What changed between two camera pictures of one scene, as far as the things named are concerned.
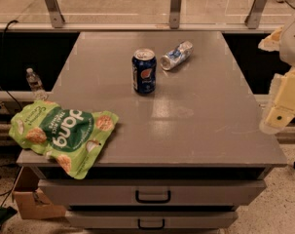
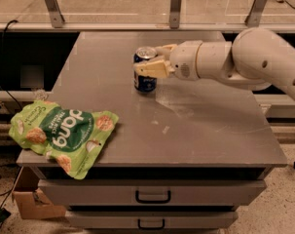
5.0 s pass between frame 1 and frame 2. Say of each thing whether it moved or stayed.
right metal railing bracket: stayed
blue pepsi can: stayed
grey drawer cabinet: stayed
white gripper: moved
